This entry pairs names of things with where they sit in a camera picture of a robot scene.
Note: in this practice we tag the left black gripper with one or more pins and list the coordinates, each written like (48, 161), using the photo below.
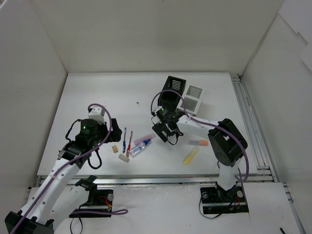
(114, 130)

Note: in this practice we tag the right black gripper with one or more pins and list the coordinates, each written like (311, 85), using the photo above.
(164, 129)

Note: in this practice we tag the yellow highlighter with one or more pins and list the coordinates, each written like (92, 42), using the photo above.
(190, 155)

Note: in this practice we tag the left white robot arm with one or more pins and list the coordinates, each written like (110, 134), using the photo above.
(52, 204)

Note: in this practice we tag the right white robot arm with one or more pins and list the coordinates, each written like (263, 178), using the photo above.
(228, 144)

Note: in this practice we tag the small tan eraser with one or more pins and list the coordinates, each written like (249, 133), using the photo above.
(115, 150)

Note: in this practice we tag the black slotted container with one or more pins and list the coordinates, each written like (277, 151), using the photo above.
(170, 100)

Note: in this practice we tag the red pen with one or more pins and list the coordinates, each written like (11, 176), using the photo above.
(129, 144)

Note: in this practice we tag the white eraser block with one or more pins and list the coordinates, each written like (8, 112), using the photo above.
(123, 158)

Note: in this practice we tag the orange highlighter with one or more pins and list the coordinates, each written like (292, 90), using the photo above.
(198, 142)

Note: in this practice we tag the white slotted container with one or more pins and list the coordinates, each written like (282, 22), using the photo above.
(193, 97)

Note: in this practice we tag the clear bottle blue cap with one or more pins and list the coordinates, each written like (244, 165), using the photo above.
(139, 148)

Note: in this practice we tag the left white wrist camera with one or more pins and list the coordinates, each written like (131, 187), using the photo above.
(96, 113)

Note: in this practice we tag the aluminium front rail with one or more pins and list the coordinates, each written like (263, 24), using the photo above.
(264, 176)

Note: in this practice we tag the aluminium rail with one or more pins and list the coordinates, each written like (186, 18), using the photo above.
(264, 176)
(256, 138)

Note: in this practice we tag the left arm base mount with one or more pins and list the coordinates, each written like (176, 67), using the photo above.
(98, 205)

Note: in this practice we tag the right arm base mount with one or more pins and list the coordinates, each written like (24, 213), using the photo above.
(215, 202)

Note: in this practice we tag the aluminium right rail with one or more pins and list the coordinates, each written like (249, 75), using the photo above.
(256, 138)

